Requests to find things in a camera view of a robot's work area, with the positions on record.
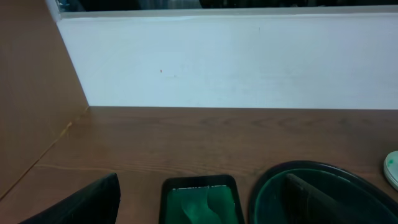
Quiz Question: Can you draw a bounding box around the green rectangular tray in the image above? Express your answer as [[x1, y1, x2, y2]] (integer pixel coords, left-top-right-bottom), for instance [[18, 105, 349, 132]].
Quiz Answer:
[[159, 175, 244, 224]]

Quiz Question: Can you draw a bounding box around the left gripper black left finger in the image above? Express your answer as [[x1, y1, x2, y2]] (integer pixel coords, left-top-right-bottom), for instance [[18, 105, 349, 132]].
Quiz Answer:
[[23, 173, 121, 224]]

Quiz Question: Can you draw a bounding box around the green sponge cloth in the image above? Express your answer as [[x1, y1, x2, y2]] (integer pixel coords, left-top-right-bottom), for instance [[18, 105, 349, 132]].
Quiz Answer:
[[180, 187, 221, 224]]

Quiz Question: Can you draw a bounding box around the round black tray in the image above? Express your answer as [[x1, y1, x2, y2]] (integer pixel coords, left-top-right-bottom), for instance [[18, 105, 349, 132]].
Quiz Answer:
[[248, 161, 397, 224]]

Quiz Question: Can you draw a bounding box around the white plate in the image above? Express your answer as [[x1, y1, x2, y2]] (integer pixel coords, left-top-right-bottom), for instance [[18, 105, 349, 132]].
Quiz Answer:
[[383, 151, 398, 190]]

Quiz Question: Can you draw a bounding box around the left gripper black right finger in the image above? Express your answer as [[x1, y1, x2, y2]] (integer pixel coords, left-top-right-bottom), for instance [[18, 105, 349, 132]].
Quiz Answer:
[[285, 174, 358, 224]]

